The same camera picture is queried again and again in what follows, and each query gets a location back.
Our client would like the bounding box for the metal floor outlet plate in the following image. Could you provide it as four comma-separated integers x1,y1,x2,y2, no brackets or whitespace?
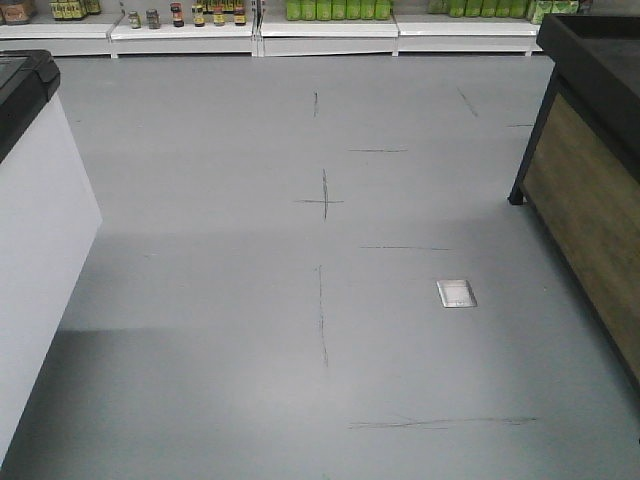
436,279,477,308

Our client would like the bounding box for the black wooden produce display stand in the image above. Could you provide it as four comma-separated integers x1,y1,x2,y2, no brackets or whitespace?
508,14,639,386

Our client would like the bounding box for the white chest freezer black lid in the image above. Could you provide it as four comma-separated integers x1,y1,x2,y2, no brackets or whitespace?
1,50,102,451

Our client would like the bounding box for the white store shelving unit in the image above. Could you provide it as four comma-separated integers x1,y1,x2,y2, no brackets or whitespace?
1,1,541,58

